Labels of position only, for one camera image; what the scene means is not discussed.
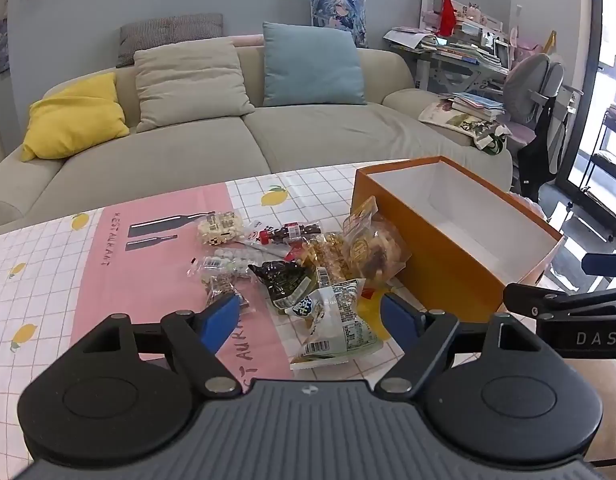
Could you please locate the clear white candy bag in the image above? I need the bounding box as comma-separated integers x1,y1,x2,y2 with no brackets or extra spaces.
186,248,263,309

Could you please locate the white green snack packet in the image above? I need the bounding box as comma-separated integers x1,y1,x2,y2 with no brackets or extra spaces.
285,278,383,370

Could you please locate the dark green snack bag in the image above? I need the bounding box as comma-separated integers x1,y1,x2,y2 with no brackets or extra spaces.
248,260,317,312

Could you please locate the white peanut snack bag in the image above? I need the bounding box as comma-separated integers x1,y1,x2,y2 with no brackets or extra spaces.
197,211,244,246

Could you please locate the cola bottle candy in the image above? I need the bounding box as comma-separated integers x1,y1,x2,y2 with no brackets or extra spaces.
259,222,322,245

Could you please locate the golden crisps snack bag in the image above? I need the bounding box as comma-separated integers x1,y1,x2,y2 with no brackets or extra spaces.
299,232,355,284

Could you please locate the black metal rack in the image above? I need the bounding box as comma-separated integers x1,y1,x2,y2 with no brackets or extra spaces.
580,103,616,242

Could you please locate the orange cardboard box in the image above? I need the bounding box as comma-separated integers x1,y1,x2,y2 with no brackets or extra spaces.
352,156,563,322

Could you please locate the pink lemon tablecloth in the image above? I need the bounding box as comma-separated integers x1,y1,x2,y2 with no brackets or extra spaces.
0,158,495,480

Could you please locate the beige sofa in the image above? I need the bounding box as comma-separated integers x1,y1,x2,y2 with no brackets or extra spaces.
0,46,513,234

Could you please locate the grey desk chair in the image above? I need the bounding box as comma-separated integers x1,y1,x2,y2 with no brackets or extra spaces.
501,53,565,154

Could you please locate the stack of books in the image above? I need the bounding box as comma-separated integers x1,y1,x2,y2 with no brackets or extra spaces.
450,92,506,120

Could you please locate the yellow cushion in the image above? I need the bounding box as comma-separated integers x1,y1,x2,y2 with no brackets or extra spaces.
21,73,130,162

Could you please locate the beige cushion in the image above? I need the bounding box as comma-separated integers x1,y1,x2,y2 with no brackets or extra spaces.
134,38,255,132

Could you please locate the cluttered white desk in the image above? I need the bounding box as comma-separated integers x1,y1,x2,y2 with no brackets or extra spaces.
384,0,513,96

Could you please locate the light blue cushion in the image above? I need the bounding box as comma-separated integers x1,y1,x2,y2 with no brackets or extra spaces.
263,22,365,106

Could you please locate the grey cushion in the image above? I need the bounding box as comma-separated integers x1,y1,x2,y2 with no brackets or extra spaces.
116,13,223,68

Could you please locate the anime print pillow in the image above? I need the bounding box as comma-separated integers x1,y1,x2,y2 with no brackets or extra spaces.
309,0,367,48

